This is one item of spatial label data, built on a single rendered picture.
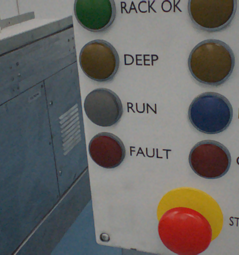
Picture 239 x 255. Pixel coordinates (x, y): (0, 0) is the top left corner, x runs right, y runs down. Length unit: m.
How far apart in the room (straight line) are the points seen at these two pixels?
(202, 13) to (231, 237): 0.17
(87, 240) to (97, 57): 1.64
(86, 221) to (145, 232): 1.67
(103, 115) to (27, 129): 1.25
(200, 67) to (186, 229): 0.12
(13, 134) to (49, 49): 0.34
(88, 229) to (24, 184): 0.51
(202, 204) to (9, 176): 1.20
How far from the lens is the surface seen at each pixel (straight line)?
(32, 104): 1.59
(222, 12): 0.28
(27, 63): 1.46
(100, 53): 0.30
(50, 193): 1.77
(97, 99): 0.32
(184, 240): 0.32
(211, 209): 0.34
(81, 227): 2.00
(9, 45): 1.37
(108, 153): 0.33
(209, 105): 0.29
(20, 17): 1.94
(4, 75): 1.35
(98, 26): 0.30
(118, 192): 0.35
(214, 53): 0.28
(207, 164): 0.31
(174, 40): 0.30
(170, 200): 0.34
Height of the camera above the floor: 1.14
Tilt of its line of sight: 22 degrees down
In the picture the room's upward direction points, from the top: 4 degrees counter-clockwise
